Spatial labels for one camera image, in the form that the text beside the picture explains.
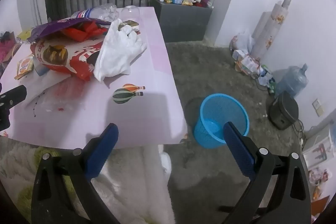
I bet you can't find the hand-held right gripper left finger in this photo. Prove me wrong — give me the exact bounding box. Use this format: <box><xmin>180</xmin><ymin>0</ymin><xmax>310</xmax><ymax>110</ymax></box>
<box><xmin>31</xmin><ymin>123</ymin><xmax>121</xmax><ymax>224</ymax></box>

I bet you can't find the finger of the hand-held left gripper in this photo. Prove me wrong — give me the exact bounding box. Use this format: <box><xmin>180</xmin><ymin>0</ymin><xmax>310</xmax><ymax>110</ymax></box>
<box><xmin>0</xmin><ymin>85</ymin><xmax>27</xmax><ymax>109</ymax></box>
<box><xmin>0</xmin><ymin>108</ymin><xmax>11</xmax><ymax>131</ymax></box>

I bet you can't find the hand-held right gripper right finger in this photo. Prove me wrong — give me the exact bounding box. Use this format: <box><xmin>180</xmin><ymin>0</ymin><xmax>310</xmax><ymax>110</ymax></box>
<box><xmin>220</xmin><ymin>122</ymin><xmax>313</xmax><ymax>224</ymax></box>

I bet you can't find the blue plastic wastebasket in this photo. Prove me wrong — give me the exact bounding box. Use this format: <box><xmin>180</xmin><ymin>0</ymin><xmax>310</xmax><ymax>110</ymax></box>
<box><xmin>193</xmin><ymin>93</ymin><xmax>249</xmax><ymax>149</ymax></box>

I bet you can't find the large red snack bag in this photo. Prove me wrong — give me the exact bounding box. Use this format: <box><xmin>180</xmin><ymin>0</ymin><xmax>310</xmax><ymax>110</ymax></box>
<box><xmin>30</xmin><ymin>36</ymin><xmax>105</xmax><ymax>81</ymax></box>

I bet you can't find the purple snack bag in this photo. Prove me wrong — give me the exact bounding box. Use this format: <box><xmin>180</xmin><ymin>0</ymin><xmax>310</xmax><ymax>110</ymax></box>
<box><xmin>30</xmin><ymin>17</ymin><xmax>112</xmax><ymax>42</ymax></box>

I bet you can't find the orange snack packet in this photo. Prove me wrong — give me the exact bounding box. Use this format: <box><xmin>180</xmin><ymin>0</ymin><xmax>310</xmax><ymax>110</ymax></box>
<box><xmin>14</xmin><ymin>55</ymin><xmax>34</xmax><ymax>80</ymax></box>

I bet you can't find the clear plastic sheet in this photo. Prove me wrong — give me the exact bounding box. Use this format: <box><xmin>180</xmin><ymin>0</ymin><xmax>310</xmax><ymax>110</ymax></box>
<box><xmin>25</xmin><ymin>73</ymin><xmax>72</xmax><ymax>109</ymax></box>

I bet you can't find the black floor appliance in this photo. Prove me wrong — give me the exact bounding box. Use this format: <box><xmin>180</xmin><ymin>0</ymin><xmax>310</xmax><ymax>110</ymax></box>
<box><xmin>268</xmin><ymin>91</ymin><xmax>300</xmax><ymax>130</ymax></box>

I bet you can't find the white carton box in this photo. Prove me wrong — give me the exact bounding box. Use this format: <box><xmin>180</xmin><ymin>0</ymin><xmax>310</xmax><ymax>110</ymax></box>
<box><xmin>302</xmin><ymin>126</ymin><xmax>336</xmax><ymax>169</ymax></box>

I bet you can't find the pile of cartons and packaging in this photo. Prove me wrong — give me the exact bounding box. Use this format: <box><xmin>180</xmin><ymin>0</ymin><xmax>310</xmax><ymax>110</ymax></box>
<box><xmin>232</xmin><ymin>49</ymin><xmax>276</xmax><ymax>88</ymax></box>

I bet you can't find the blue water jug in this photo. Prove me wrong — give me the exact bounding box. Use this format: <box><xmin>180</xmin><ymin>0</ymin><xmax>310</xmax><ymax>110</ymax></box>
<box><xmin>274</xmin><ymin>63</ymin><xmax>309</xmax><ymax>97</ymax></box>

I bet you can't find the red plastic wrapper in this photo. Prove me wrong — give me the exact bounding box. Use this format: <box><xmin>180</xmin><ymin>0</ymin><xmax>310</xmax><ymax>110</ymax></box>
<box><xmin>62</xmin><ymin>22</ymin><xmax>108</xmax><ymax>42</ymax></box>

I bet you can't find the white plastic bag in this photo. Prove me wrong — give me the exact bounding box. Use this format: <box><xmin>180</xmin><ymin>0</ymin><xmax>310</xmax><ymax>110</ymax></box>
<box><xmin>230</xmin><ymin>30</ymin><xmax>255</xmax><ymax>52</ymax></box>

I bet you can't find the clear plastic bottle blue label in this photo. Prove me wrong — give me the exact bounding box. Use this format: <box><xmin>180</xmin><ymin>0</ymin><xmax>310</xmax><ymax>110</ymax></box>
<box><xmin>70</xmin><ymin>4</ymin><xmax>118</xmax><ymax>22</ymax></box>

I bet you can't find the printed paper roll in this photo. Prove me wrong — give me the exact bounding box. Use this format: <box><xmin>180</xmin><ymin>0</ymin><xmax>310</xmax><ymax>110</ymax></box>
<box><xmin>251</xmin><ymin>0</ymin><xmax>292</xmax><ymax>56</ymax></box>

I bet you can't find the grey cabinet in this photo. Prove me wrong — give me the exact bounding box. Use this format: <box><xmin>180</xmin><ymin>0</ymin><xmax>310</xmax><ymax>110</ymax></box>
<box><xmin>149</xmin><ymin>0</ymin><xmax>214</xmax><ymax>43</ymax></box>

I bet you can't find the wall socket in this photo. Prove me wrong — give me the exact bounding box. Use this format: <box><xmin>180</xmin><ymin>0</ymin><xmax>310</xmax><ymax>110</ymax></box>
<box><xmin>312</xmin><ymin>98</ymin><xmax>325</xmax><ymax>117</ymax></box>

